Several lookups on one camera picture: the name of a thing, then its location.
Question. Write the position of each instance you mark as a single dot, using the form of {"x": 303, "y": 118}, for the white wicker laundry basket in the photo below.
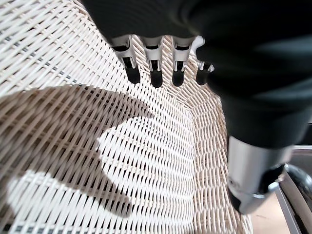
{"x": 97, "y": 134}

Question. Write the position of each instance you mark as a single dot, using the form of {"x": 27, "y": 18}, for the grey metal frame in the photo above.
{"x": 298, "y": 192}

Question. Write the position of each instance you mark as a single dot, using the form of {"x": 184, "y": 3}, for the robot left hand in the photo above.
{"x": 243, "y": 73}

